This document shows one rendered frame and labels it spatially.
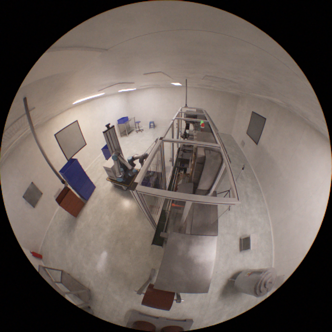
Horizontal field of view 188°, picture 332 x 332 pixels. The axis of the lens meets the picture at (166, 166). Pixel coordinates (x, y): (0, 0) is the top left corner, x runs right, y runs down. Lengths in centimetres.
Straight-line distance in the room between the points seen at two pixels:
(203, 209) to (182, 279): 88
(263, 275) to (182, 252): 155
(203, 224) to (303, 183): 270
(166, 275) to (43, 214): 431
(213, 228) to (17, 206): 497
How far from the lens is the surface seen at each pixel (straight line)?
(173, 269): 121
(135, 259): 247
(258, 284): 215
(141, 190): 71
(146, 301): 159
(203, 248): 124
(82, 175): 333
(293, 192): 333
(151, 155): 97
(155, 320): 286
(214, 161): 113
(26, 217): 467
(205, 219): 129
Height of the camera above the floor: 235
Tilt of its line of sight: 42 degrees down
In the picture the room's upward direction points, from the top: 3 degrees counter-clockwise
